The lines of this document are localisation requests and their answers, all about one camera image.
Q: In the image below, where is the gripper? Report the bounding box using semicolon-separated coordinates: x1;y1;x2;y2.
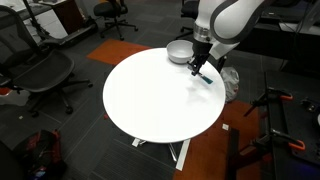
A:
186;39;214;77

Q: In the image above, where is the teal marker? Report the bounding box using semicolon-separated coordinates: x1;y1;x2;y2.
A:
192;71;215;85

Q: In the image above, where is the white bowl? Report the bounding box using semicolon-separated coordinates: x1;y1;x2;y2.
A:
166;39;195;65

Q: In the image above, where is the plastic bottle on floor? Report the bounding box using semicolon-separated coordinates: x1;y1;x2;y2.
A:
219;66;240;103

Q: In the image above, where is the white table base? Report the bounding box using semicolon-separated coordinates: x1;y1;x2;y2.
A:
131;137;192;173

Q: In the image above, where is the black orange bar clamp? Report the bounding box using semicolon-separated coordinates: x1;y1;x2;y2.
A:
229;129;306;168
243;86;294;118

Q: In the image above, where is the black desk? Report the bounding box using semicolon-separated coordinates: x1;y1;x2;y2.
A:
233;0;320;78

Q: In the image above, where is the black board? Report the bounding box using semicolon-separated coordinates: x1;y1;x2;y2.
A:
227;128;241;180

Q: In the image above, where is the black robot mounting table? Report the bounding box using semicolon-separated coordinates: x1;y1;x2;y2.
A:
264;71;320;180

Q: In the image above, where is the small black device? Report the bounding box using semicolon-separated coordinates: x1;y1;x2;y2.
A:
299;96;320;114

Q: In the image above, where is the black kick scooter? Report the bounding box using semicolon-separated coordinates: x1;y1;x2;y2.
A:
23;0;99;48

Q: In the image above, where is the brown wooden cabinet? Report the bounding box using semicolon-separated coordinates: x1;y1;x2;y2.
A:
53;0;86;34

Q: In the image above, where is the white cabinet desk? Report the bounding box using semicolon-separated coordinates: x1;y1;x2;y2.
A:
0;0;69;41

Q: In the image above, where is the black mesh office chair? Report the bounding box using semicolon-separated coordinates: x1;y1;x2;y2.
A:
0;4;94;118

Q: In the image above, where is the red black bag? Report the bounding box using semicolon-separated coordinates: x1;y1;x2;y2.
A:
13;129;68;180

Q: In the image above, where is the black high-back office chair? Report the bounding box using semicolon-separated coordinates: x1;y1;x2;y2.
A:
0;139;24;180

